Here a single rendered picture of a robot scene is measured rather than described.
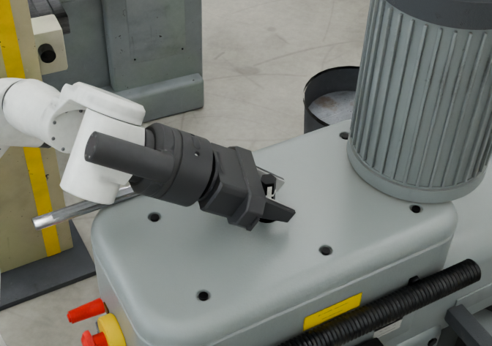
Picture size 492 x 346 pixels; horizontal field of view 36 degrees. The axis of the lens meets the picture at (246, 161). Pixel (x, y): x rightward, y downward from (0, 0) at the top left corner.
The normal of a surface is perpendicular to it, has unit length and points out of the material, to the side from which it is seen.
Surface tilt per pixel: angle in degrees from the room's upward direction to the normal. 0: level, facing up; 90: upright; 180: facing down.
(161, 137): 19
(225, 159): 30
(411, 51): 90
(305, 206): 0
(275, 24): 0
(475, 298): 90
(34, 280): 0
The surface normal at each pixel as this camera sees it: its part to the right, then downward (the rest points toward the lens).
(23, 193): 0.48, 0.60
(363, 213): 0.03, -0.74
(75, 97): -0.70, -0.21
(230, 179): 0.52, -0.69
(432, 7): -0.51, 0.57
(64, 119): 0.63, 0.28
